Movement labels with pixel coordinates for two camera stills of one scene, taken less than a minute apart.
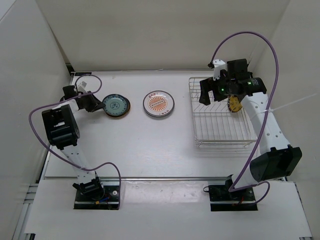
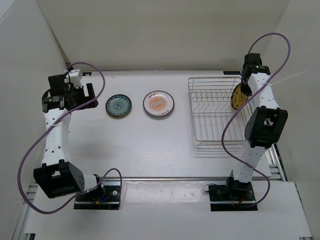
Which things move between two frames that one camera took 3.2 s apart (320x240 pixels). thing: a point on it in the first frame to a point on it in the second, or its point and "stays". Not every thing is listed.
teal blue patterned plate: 116,105 stays
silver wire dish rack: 216,125 stays
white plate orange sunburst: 158,103 stays
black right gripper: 208,85 to 245,90
